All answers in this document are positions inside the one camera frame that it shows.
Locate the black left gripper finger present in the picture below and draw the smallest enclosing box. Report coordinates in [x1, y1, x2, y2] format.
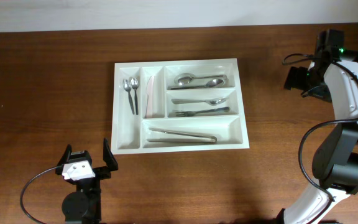
[57, 144, 72, 166]
[103, 138, 119, 171]

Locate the small teaspoon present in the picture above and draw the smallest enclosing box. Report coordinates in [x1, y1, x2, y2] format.
[122, 79, 135, 114]
[130, 78, 139, 115]

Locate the steel fork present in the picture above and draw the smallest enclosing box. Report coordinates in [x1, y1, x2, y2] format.
[174, 106, 231, 117]
[171, 98, 226, 106]

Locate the white plastic knife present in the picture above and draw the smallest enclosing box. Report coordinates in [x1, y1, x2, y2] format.
[145, 76, 155, 118]

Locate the steel tablespoon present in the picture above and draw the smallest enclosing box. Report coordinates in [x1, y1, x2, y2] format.
[174, 73, 227, 85]
[170, 78, 225, 90]

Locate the white plastic cutlery tray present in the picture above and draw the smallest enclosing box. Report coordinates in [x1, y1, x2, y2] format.
[111, 58, 250, 154]

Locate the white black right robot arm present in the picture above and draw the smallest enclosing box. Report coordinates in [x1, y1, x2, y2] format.
[274, 29, 358, 223]

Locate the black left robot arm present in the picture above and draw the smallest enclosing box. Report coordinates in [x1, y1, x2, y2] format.
[55, 139, 118, 224]

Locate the black right camera cable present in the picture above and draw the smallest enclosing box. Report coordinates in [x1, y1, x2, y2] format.
[282, 52, 358, 224]

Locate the black camera cable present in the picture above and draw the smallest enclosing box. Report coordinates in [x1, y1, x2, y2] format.
[19, 165, 64, 224]
[282, 52, 358, 224]

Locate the black left camera cable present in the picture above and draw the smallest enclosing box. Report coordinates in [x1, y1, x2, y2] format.
[19, 165, 64, 224]

